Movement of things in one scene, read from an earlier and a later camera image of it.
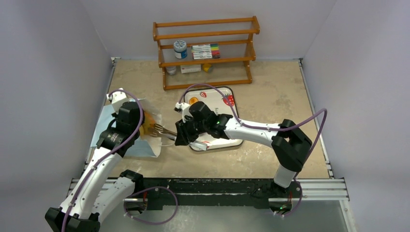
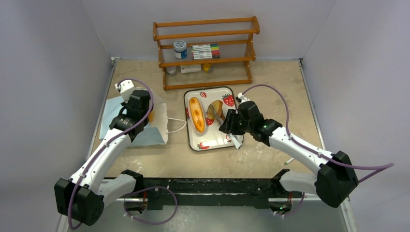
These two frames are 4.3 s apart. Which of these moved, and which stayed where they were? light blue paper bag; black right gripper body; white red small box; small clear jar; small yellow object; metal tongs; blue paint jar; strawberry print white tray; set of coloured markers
Moved: black right gripper body; metal tongs; light blue paper bag
Stayed: small clear jar; set of coloured markers; strawberry print white tray; blue paint jar; white red small box; small yellow object
